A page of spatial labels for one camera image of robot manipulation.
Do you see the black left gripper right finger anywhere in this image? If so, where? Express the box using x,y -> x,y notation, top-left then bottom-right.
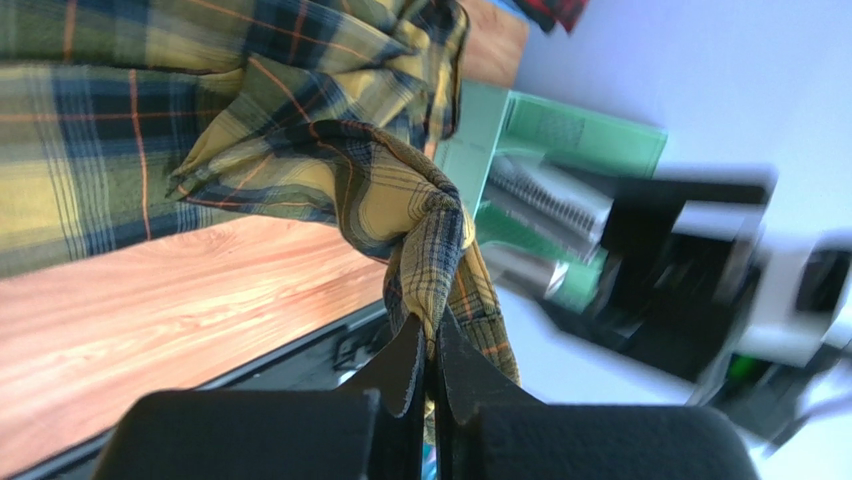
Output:
435,311 -> 758,480

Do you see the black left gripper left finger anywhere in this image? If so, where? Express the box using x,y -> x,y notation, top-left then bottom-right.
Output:
94,316 -> 426,479

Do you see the yellow black plaid shirt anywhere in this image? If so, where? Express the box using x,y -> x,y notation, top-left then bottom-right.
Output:
0,0 -> 522,444

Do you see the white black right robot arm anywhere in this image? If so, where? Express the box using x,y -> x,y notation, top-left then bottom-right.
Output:
541,167 -> 851,450

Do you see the white paper stack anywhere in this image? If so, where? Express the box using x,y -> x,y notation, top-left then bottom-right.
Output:
483,155 -> 614,264

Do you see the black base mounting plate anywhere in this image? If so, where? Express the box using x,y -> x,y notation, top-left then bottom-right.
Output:
8,302 -> 391,479

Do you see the green plastic file organizer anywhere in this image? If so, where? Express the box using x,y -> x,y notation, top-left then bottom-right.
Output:
434,80 -> 668,311

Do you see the red black plaid folded shirt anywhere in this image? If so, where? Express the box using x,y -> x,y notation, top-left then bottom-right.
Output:
512,0 -> 589,33

